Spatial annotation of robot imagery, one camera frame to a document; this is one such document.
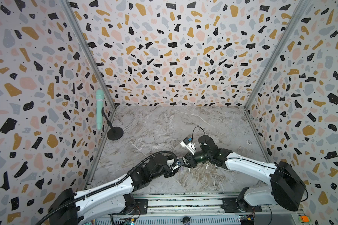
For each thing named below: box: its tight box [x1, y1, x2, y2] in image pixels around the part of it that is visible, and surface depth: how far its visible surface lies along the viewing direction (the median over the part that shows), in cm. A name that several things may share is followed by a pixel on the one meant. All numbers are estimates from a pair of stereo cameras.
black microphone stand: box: [101, 106, 124, 141], surface depth 105 cm
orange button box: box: [298, 215, 311, 223], surface depth 71 cm
